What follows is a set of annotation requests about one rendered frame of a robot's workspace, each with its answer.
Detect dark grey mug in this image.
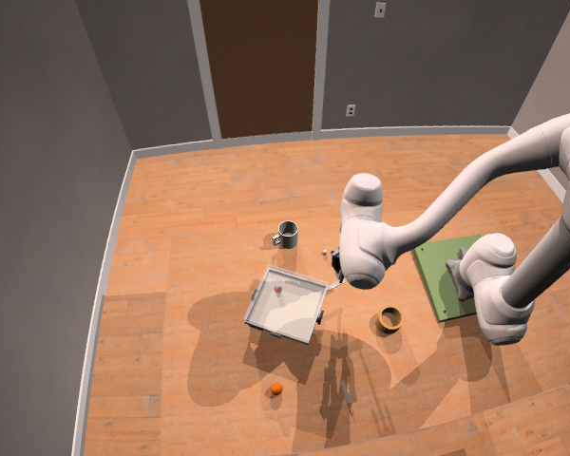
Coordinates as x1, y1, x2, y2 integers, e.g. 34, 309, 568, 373
272, 221, 298, 249

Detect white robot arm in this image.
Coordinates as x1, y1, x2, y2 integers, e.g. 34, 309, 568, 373
339, 114, 570, 346

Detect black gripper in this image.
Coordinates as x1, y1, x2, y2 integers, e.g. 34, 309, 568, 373
331, 247, 342, 279

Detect orange ball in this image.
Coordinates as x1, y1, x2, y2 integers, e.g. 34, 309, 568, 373
271, 383, 283, 395

